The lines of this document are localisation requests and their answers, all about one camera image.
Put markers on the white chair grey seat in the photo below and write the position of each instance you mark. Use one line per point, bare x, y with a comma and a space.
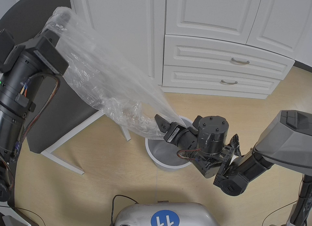
48, 127

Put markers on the clear plastic bag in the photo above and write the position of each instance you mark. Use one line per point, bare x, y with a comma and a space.
97, 69

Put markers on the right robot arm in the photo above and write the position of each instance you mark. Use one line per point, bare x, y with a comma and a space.
280, 134

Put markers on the white wardrobe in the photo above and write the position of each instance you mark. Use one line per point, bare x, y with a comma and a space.
207, 0

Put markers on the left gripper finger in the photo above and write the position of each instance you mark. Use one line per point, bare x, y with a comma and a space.
50, 37

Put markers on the crumpled black plastic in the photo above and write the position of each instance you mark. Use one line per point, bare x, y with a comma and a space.
235, 142

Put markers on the white trash bin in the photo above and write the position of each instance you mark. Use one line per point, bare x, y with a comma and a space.
165, 164

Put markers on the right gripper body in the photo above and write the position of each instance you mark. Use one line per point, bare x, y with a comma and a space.
185, 138

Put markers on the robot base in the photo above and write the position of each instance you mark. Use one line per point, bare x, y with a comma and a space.
136, 215

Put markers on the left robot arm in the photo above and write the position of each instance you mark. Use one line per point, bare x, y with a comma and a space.
9, 122

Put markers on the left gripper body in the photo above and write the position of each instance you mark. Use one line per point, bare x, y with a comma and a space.
48, 56

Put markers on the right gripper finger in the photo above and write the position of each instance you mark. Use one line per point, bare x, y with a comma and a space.
162, 122

